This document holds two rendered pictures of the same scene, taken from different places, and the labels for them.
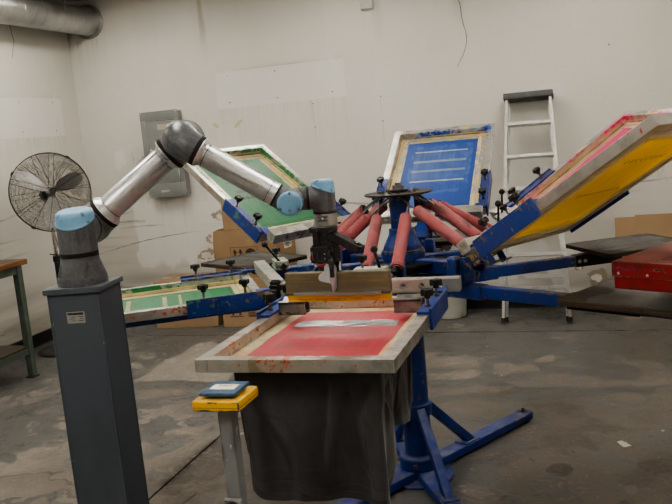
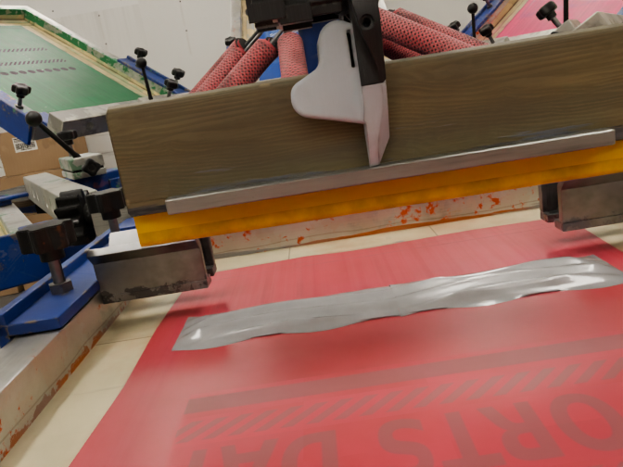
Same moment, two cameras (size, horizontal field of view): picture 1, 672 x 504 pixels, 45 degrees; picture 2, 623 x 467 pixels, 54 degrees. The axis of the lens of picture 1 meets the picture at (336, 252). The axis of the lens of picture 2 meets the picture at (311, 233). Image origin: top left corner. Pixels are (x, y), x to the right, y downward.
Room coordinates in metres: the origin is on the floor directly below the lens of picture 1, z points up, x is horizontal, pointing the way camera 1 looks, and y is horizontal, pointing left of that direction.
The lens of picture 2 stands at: (2.21, 0.17, 1.14)
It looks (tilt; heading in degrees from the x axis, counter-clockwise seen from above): 14 degrees down; 344
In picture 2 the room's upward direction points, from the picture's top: 9 degrees counter-clockwise
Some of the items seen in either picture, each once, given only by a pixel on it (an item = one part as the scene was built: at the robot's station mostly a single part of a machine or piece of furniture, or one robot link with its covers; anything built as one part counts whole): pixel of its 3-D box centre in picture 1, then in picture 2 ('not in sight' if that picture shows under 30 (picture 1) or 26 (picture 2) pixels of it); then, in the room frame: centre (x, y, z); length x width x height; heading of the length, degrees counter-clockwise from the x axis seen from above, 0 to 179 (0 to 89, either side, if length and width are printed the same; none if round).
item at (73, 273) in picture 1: (81, 267); not in sight; (2.48, 0.79, 1.25); 0.15 x 0.15 x 0.10
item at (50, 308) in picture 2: (279, 312); (100, 288); (2.83, 0.22, 0.98); 0.30 x 0.05 x 0.07; 162
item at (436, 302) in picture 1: (433, 308); not in sight; (2.66, -0.31, 0.98); 0.30 x 0.05 x 0.07; 162
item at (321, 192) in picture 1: (322, 196); not in sight; (2.60, 0.03, 1.39); 0.09 x 0.08 x 0.11; 89
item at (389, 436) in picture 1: (398, 406); not in sight; (2.40, -0.15, 0.74); 0.46 x 0.04 x 0.42; 162
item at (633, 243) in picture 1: (544, 263); not in sight; (3.66, -0.95, 0.91); 1.34 x 0.40 x 0.08; 102
